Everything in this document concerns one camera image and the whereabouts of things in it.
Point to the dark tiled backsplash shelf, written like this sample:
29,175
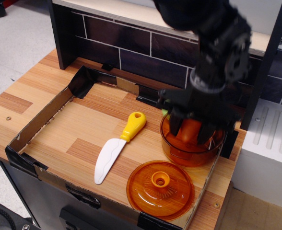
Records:
118,42

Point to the orange toy carrot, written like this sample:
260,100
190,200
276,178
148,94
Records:
189,130

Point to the white toy sink unit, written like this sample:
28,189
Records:
258,170

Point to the orange transparent pot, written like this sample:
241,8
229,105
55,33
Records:
189,154

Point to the orange transparent pot lid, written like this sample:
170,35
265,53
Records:
161,189

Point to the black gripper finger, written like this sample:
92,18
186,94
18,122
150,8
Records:
175,121
206,131

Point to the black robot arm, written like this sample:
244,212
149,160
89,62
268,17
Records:
224,41

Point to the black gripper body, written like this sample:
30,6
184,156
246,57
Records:
201,106

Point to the yellow handled toy knife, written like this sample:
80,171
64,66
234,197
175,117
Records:
113,147

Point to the green toy fruit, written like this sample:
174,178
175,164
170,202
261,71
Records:
165,110

